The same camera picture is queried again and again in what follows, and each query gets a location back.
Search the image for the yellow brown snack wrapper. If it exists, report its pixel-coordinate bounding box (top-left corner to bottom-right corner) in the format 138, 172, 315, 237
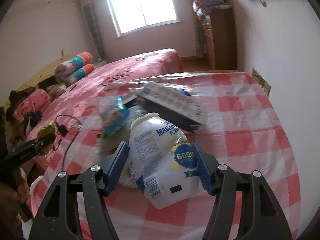
36, 120, 56, 139

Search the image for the lower rolled bolster pillow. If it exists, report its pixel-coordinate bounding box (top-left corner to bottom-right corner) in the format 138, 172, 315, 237
62, 64, 95, 87

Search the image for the person's left hand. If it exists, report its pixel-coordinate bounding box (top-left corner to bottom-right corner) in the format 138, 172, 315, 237
1, 168, 31, 222

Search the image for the red checkered plastic tablecloth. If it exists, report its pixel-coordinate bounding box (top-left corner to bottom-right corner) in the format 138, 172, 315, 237
31, 72, 300, 239

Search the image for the silver black long package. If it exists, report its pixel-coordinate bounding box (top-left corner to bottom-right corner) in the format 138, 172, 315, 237
124, 81, 207, 133

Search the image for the brown wooden cabinet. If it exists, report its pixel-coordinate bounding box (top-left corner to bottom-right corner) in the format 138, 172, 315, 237
202, 8, 237, 70

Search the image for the pink pillow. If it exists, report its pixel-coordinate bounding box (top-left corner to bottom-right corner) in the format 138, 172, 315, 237
13, 89, 51, 123

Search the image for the white Magicday bottle pouch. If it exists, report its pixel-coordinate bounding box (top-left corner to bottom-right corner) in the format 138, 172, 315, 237
129, 113, 200, 210

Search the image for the folded blanket on cabinet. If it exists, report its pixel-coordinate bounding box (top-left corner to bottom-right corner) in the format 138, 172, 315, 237
193, 0, 233, 20

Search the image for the upper rolled bolster pillow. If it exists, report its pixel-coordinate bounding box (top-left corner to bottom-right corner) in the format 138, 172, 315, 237
54, 51, 93, 78

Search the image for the rolled bolster pillow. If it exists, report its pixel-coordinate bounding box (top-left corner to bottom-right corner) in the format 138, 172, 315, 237
62, 64, 95, 87
54, 51, 93, 78

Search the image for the wooden headboard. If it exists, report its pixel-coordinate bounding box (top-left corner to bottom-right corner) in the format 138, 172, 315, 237
16, 54, 74, 91

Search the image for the black charger with cable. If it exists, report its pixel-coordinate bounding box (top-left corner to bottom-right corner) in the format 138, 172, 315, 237
54, 114, 82, 171

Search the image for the blue snack bag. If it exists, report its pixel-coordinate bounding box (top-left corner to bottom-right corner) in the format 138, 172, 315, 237
98, 96, 130, 140

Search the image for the window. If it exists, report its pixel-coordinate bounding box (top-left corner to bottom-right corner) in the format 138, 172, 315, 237
107, 0, 179, 37

